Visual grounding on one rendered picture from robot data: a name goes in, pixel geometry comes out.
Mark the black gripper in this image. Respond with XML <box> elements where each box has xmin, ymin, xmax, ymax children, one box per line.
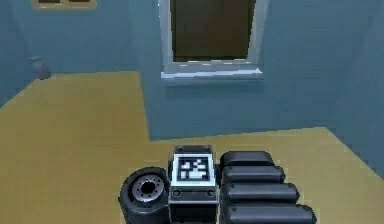
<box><xmin>118</xmin><ymin>166</ymin><xmax>172</xmax><ymax>224</ymax></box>

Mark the white framed window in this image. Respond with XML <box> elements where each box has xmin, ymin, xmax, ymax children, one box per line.
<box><xmin>157</xmin><ymin>0</ymin><xmax>270</xmax><ymax>81</ymax></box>

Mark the framed wall picture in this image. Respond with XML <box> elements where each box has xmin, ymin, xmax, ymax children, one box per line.
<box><xmin>31</xmin><ymin>0</ymin><xmax>98</xmax><ymax>10</ymax></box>

